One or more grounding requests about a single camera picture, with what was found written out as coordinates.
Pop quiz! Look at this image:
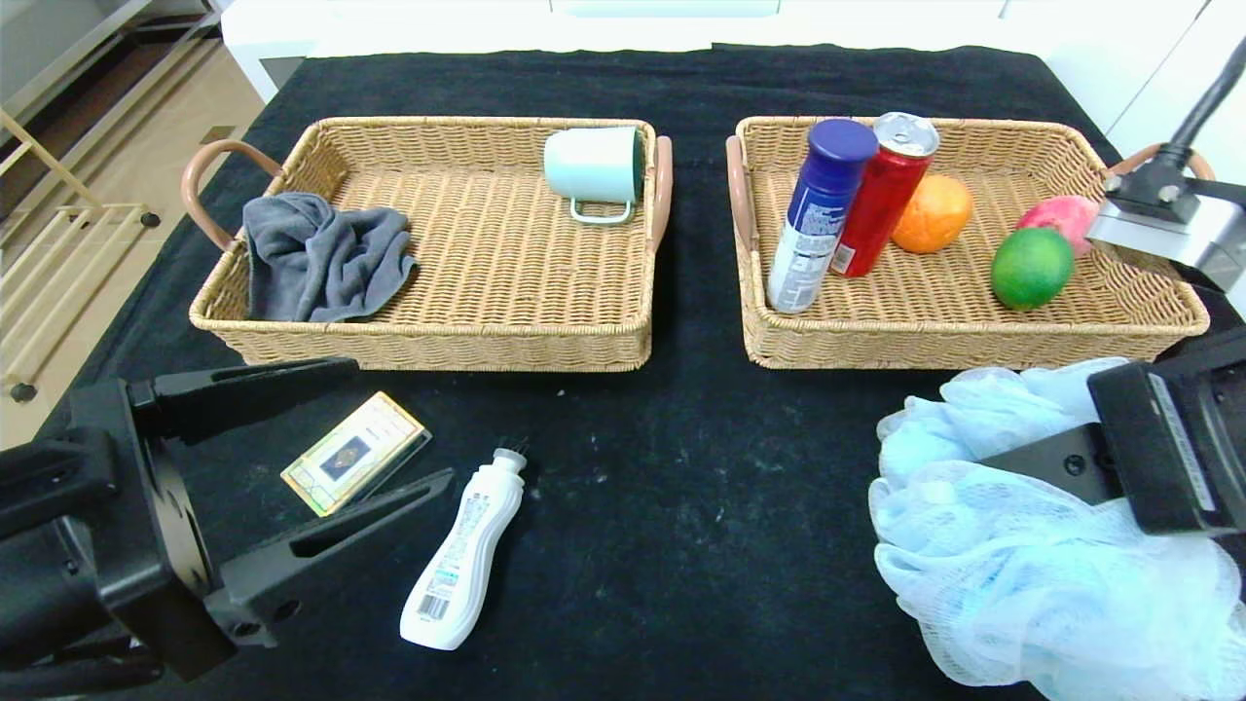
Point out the white bottle with brush cap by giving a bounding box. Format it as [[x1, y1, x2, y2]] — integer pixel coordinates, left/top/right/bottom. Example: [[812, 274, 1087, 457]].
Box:
[[399, 440, 530, 650]]

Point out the grey cloth towel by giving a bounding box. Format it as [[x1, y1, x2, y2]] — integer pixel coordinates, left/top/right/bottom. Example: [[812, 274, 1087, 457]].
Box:
[[242, 193, 418, 324]]

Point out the green lime fruit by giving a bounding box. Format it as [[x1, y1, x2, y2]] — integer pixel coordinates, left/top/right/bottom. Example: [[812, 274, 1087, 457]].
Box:
[[991, 227, 1076, 312]]

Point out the mint green enamel mug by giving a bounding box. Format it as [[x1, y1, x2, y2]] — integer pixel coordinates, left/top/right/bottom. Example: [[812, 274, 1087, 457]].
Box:
[[543, 128, 646, 226]]

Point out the orange fruit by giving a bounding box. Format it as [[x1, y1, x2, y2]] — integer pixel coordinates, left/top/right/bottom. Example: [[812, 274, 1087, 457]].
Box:
[[891, 174, 973, 254]]

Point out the gold card box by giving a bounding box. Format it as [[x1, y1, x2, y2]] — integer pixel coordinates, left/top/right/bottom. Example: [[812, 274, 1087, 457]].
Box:
[[280, 391, 432, 517]]

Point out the pink red peach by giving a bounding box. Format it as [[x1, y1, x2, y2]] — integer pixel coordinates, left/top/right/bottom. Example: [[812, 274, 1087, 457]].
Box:
[[1017, 195, 1103, 256]]

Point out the wicker basket with brown handles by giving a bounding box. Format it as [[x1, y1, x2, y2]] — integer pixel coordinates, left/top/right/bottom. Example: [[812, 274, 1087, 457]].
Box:
[[725, 115, 1218, 372], [181, 117, 675, 374]]

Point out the beige metal rack on wheels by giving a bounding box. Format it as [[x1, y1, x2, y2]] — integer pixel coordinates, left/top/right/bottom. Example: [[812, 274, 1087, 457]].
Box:
[[0, 107, 164, 405]]

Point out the smooth black camera cable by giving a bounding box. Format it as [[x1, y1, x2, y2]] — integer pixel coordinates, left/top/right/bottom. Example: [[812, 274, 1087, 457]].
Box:
[[1163, 39, 1246, 171]]

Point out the blue capped spray can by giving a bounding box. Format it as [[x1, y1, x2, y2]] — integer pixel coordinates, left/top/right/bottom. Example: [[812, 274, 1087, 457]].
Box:
[[766, 118, 879, 314]]

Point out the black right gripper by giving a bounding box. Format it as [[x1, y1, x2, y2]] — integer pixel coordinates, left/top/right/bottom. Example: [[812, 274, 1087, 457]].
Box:
[[974, 360, 1246, 536]]

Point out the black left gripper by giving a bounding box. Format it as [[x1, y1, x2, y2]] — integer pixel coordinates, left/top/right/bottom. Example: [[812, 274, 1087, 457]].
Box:
[[0, 355, 456, 683]]

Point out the red drink can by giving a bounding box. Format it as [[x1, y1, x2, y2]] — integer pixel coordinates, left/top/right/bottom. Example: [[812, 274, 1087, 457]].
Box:
[[829, 111, 941, 278]]

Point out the black table cloth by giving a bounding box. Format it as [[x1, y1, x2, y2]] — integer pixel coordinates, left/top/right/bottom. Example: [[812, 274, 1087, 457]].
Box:
[[0, 44, 1246, 701]]

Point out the light blue bath pouf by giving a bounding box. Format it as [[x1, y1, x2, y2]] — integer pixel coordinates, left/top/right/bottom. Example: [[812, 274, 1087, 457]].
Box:
[[868, 357, 1246, 701]]

